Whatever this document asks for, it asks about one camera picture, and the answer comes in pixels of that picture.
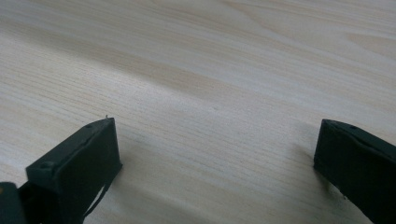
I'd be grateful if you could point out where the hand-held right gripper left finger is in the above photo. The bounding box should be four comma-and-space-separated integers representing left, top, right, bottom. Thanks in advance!
18, 117, 123, 224

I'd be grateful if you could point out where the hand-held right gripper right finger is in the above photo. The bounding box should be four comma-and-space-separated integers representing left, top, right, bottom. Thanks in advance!
313, 119, 396, 224

